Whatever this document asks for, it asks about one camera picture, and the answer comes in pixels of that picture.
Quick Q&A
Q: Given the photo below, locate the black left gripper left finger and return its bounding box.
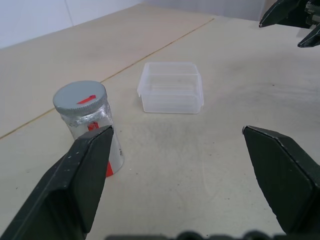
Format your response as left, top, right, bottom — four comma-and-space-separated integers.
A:
0, 125, 115, 240

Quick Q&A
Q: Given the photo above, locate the grey plastic jar lid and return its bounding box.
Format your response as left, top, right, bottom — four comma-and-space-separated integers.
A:
52, 80, 108, 117

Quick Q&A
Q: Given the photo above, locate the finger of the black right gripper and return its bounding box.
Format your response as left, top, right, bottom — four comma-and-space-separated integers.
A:
297, 24, 320, 49
258, 0, 301, 28

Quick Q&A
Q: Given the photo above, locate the clear plastic container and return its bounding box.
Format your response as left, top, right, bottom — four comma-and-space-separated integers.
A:
136, 61, 205, 115

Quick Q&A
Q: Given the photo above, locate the white jar with grey lid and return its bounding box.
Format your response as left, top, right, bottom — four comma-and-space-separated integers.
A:
59, 102, 125, 179

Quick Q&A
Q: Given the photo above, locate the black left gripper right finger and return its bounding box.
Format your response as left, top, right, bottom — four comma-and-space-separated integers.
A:
241, 125, 320, 240

